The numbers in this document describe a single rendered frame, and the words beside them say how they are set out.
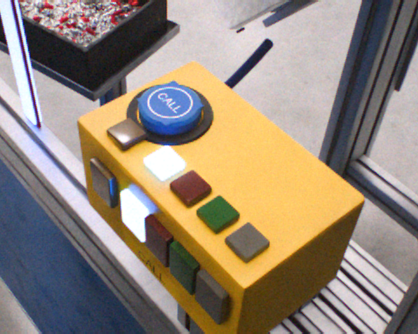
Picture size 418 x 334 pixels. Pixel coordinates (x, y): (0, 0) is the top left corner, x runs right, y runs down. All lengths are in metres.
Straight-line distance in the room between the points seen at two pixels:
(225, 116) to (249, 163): 0.04
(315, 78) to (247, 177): 1.76
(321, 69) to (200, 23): 0.46
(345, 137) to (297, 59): 1.20
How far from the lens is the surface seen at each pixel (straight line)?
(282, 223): 0.36
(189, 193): 0.36
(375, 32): 0.89
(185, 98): 0.40
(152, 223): 0.37
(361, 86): 0.94
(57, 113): 1.97
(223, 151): 0.39
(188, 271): 0.36
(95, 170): 0.40
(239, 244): 0.34
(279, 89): 2.07
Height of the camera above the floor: 1.36
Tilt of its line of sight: 49 degrees down
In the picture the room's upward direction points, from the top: 5 degrees clockwise
